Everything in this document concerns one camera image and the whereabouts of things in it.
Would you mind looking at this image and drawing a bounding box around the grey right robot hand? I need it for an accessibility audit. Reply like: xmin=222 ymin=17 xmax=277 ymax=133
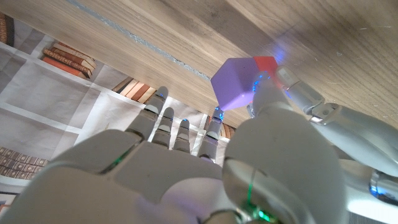
xmin=0 ymin=70 xmax=349 ymax=224

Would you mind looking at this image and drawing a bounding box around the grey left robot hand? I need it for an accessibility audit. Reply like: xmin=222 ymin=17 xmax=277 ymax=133
xmin=275 ymin=65 xmax=398 ymax=224

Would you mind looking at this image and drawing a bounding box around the red magnetic cube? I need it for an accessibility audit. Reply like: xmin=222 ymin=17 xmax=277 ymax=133
xmin=252 ymin=55 xmax=285 ymax=91

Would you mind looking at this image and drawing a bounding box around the purple magnetic cube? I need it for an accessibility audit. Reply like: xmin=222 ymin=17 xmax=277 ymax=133
xmin=210 ymin=57 xmax=261 ymax=112

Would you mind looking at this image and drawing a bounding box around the printed bookshelf backdrop cloth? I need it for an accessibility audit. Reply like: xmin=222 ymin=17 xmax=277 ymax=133
xmin=0 ymin=12 xmax=237 ymax=212

